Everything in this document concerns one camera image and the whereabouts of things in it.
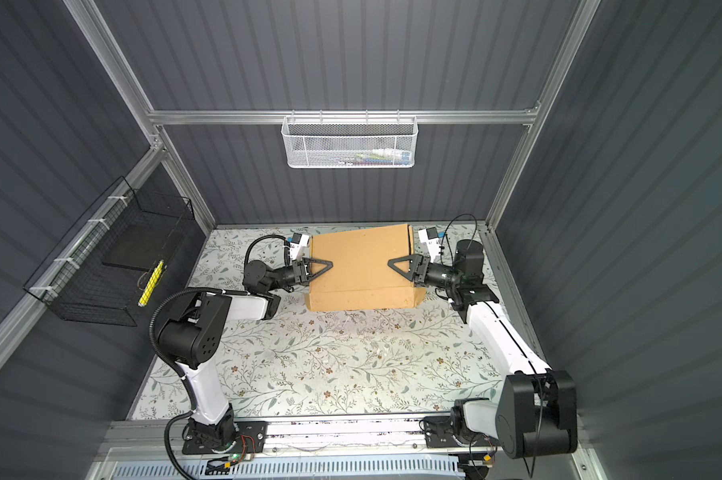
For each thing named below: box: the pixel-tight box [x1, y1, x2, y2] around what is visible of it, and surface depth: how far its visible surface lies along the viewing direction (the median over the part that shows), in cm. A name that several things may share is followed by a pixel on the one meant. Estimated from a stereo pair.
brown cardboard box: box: [305, 224, 427, 311], surface depth 75 cm
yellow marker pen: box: [137, 259, 165, 307], surface depth 72 cm
